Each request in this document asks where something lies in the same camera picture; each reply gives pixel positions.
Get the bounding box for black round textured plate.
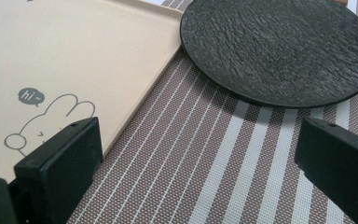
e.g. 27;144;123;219
179;0;358;109

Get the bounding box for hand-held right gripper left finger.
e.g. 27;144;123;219
13;116;103;224

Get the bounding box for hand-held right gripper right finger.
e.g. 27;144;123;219
294;117;358;224

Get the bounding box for brown striped woven placemat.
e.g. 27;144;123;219
66;0;358;224

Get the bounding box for cream tray with rabbit drawing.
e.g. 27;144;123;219
0;0;185;185

